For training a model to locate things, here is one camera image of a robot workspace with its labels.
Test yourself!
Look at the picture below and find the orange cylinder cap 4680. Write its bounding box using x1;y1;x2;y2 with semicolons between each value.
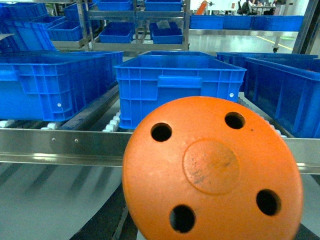
122;96;303;240

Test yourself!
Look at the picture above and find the stainless steel shelf rack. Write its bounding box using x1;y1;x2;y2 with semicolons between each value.
0;84;320;175

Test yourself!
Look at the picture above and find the centre blue bin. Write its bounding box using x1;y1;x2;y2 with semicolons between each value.
115;54;246;129

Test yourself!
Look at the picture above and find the blue bin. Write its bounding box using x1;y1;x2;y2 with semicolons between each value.
0;53;108;122
115;54;246;129
244;58;320;139

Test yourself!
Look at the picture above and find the left blue bin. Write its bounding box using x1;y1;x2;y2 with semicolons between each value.
0;53;108;122

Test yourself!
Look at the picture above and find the right blue bin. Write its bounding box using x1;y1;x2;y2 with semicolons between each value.
244;58;320;139

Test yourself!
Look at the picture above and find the far steel cart rack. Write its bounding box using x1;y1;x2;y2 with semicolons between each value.
188;0;320;54

